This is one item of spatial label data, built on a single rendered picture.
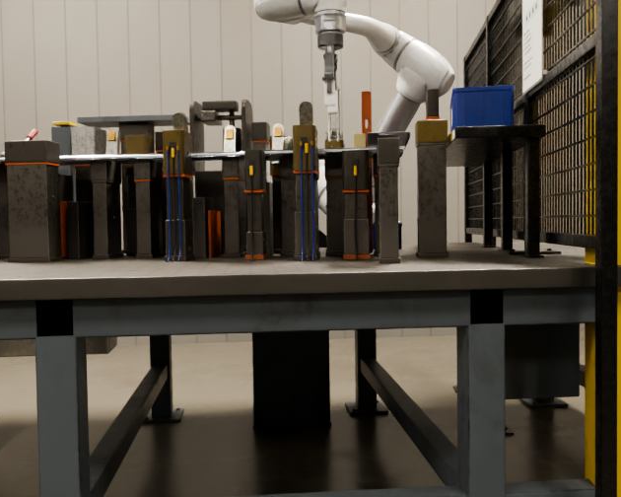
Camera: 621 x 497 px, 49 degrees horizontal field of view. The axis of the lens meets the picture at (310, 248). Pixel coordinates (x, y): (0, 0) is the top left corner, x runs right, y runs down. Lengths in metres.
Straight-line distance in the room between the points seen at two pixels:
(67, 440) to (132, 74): 3.55
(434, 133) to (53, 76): 3.40
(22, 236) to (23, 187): 0.13
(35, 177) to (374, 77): 3.14
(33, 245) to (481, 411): 1.24
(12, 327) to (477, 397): 0.93
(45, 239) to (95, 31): 3.00
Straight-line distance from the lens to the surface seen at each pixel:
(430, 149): 1.82
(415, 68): 2.46
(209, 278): 1.30
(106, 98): 4.74
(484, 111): 1.94
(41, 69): 4.87
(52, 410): 1.44
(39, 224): 1.98
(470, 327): 1.42
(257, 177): 1.80
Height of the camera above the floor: 0.80
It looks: 2 degrees down
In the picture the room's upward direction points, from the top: 1 degrees counter-clockwise
